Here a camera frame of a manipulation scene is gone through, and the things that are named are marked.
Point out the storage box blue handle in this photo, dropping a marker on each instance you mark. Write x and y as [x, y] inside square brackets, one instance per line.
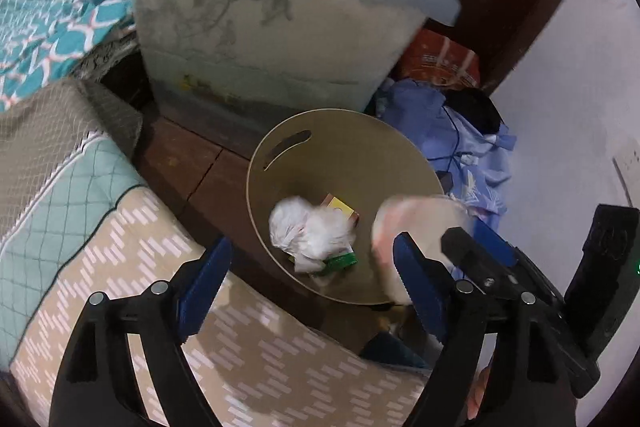
[231, 70]

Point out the beige zigzag bedsheet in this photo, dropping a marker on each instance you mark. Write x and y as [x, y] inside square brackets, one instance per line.
[256, 365]

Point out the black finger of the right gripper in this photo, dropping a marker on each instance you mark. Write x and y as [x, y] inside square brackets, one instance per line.
[537, 344]

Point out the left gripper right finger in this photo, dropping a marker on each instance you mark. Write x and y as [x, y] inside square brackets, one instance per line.
[454, 310]

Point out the person's right hand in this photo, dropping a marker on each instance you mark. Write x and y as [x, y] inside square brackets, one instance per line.
[476, 393]

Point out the beige round trash bin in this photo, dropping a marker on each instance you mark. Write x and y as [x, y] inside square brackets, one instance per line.
[356, 158]

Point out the teal patterned blanket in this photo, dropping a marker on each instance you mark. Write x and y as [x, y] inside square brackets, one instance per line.
[42, 41]

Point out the yellow green small box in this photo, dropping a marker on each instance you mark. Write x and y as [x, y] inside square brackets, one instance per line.
[342, 231]

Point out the pink white paper cup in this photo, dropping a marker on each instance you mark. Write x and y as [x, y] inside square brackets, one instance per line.
[426, 219]

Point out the orange red package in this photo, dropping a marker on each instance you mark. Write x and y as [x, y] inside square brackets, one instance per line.
[435, 59]

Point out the grey teal quilted cover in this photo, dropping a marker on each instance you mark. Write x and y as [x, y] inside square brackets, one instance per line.
[65, 163]

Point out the white paper ball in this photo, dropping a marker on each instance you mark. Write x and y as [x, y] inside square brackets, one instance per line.
[307, 231]

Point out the blue clothes pile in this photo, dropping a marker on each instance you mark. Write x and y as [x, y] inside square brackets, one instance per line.
[475, 163]

